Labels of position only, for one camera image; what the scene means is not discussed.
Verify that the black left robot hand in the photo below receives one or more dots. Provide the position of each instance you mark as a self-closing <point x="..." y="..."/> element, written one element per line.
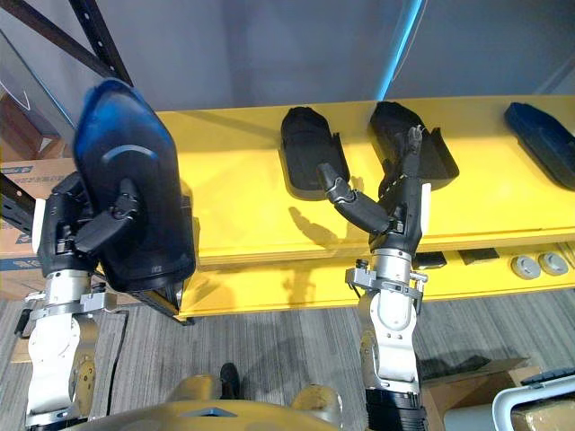
<point x="60" y="233"/>

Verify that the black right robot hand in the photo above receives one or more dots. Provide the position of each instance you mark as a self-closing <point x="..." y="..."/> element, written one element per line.
<point x="400" y="211"/>

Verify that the black plastic housing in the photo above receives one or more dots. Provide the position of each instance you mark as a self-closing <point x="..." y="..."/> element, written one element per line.
<point x="135" y="188"/>
<point x="312" y="150"/>
<point x="427" y="148"/>
<point x="541" y="141"/>

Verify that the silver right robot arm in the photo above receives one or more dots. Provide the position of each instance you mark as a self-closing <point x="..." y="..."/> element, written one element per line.
<point x="393" y="328"/>

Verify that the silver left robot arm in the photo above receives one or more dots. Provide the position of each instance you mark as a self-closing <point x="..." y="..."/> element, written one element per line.
<point x="58" y="345"/>

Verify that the yellow shelf board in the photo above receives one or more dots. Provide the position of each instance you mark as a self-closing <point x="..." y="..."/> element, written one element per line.
<point x="269" y="215"/>
<point x="278" y="287"/>

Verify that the blue shelf upright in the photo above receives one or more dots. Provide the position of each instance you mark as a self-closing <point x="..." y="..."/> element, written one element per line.
<point x="400" y="45"/>

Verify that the brown cardboard box with print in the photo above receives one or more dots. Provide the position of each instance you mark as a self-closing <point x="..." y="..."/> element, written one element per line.
<point x="18" y="211"/>

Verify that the small black flat part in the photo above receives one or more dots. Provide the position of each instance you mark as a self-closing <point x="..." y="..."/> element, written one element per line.
<point x="478" y="256"/>
<point x="430" y="260"/>

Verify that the grey round metal disc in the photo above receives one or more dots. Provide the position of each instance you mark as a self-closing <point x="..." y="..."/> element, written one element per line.
<point x="525" y="266"/>
<point x="551" y="262"/>

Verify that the open cardboard box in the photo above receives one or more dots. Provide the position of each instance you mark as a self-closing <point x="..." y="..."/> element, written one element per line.
<point x="471" y="381"/>

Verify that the robot dark foot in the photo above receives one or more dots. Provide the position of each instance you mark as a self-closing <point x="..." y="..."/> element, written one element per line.
<point x="229" y="379"/>

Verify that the white plastic crate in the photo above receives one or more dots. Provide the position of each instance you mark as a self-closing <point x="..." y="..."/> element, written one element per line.
<point x="534" y="404"/>

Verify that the robot body and legs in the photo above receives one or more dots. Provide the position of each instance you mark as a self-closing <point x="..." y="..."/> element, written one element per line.
<point x="215" y="410"/>

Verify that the dark steel shelf frame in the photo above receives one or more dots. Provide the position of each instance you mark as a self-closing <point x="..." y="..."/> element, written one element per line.
<point x="54" y="40"/>

